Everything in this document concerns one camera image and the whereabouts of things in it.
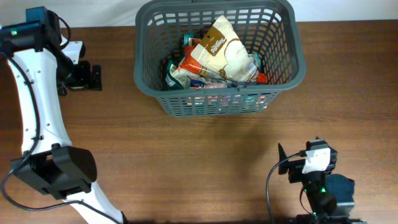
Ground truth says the grey plastic basket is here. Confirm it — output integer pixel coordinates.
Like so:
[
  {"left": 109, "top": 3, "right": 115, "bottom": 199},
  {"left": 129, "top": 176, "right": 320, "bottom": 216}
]
[{"left": 134, "top": 0, "right": 306, "bottom": 117}]

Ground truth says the Kleenex tissue multipack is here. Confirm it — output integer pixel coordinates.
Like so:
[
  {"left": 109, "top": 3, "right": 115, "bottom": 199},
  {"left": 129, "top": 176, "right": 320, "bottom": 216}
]
[{"left": 188, "top": 76, "right": 238, "bottom": 90}]

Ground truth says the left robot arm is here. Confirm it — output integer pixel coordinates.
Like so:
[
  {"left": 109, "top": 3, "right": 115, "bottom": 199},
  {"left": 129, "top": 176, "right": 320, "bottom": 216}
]
[{"left": 1, "top": 6, "right": 127, "bottom": 223}]

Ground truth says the green food pouch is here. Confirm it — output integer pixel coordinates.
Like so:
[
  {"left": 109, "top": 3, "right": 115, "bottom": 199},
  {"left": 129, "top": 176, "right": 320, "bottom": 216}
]
[{"left": 165, "top": 34, "right": 201, "bottom": 90}]

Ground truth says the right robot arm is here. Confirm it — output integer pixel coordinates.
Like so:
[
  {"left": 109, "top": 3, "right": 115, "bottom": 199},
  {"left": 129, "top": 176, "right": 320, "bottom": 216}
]
[{"left": 278, "top": 138, "right": 355, "bottom": 223}]

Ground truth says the beige Pantree rice bag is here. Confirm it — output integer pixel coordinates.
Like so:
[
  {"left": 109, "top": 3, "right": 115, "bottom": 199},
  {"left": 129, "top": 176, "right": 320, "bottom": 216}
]
[{"left": 190, "top": 16, "right": 259, "bottom": 82}]

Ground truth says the orange spaghetti packet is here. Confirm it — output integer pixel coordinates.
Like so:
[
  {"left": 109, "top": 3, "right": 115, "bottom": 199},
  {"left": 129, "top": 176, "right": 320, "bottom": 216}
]
[{"left": 178, "top": 45, "right": 268, "bottom": 84}]

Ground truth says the teal snack wrapper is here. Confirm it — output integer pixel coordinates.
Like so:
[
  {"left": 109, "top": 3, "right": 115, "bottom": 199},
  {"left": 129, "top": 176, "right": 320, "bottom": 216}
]
[{"left": 251, "top": 52, "right": 261, "bottom": 72}]

